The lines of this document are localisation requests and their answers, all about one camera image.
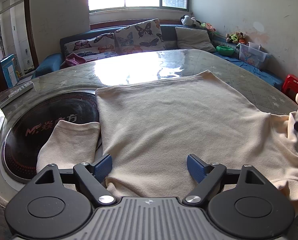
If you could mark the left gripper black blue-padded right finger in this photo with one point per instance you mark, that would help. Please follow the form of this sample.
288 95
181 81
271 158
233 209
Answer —
208 178

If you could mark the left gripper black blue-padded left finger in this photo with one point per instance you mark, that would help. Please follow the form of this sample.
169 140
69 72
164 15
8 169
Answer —
89 179

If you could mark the cream knit sweater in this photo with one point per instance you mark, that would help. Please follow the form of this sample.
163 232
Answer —
149 129

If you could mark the red plastic stool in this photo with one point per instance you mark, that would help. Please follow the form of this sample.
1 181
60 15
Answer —
290 84

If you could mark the clear plastic storage box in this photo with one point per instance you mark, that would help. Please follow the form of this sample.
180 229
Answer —
252 56

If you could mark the black round induction cooktop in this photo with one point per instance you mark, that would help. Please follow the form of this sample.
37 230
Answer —
32 130

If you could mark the blue corner sofa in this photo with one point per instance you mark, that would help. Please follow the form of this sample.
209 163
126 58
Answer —
53 62

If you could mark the small plush toys pile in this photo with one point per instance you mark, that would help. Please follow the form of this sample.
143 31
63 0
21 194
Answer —
236 38

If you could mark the green bowl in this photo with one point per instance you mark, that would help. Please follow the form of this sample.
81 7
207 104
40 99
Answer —
225 51

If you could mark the grey remote control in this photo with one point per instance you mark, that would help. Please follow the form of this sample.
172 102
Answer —
13 95

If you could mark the quilted grey-green table cover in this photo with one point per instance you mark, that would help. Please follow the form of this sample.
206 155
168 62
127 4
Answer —
128 69

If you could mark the pink cloth on sofa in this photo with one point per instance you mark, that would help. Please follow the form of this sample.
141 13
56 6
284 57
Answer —
72 60

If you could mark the left butterfly cushion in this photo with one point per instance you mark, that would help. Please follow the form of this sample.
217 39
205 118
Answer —
99 47

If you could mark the butterfly cushion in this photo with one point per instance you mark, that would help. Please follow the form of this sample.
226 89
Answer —
140 37
99 47

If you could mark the grey plain cushion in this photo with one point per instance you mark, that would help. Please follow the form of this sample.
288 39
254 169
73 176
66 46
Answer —
188 38

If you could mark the blue white cabinet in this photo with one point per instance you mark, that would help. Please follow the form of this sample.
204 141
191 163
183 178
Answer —
9 71

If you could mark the panda plush toy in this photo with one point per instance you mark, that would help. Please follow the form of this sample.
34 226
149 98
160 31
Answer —
188 21

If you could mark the right butterfly cushion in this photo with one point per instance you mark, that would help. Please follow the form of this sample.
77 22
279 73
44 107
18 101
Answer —
140 37

